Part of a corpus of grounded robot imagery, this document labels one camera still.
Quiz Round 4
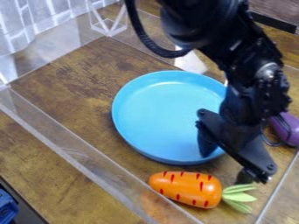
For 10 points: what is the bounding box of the clear acrylic enclosure wall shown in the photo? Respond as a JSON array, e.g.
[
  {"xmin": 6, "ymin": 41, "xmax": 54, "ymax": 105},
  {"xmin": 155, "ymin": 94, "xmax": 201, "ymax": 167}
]
[{"xmin": 0, "ymin": 3, "xmax": 299, "ymax": 224}]

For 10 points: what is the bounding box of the black cable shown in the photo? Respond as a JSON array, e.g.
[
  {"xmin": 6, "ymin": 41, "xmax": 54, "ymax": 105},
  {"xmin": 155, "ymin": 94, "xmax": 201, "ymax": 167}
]
[{"xmin": 123, "ymin": 0, "xmax": 193, "ymax": 59}]

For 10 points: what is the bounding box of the purple toy eggplant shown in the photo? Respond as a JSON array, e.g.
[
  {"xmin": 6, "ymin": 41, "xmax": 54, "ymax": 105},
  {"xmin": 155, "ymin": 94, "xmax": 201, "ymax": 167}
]
[{"xmin": 269, "ymin": 112, "xmax": 299, "ymax": 147}]

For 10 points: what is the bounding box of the blue round plate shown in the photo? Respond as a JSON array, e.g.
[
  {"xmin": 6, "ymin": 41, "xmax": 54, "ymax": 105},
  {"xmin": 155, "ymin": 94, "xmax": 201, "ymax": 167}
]
[{"xmin": 112, "ymin": 70, "xmax": 225, "ymax": 165}]

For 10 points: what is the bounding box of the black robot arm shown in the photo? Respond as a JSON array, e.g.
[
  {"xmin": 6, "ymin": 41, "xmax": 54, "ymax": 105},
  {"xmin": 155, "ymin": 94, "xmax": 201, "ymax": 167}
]
[{"xmin": 157, "ymin": 0, "xmax": 291, "ymax": 183}]

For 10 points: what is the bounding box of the blue object at corner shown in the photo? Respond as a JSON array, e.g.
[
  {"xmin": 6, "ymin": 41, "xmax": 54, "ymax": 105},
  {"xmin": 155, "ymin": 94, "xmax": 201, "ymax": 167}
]
[{"xmin": 0, "ymin": 189, "xmax": 18, "ymax": 224}]

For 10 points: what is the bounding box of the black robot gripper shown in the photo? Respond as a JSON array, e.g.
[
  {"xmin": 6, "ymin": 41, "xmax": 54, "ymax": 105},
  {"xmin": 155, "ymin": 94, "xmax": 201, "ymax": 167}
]
[{"xmin": 196, "ymin": 108, "xmax": 277, "ymax": 185}]

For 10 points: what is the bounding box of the orange toy carrot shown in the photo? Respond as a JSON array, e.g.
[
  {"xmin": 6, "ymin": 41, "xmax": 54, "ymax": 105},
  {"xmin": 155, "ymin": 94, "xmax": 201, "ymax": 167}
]
[{"xmin": 148, "ymin": 171, "xmax": 256, "ymax": 214}]

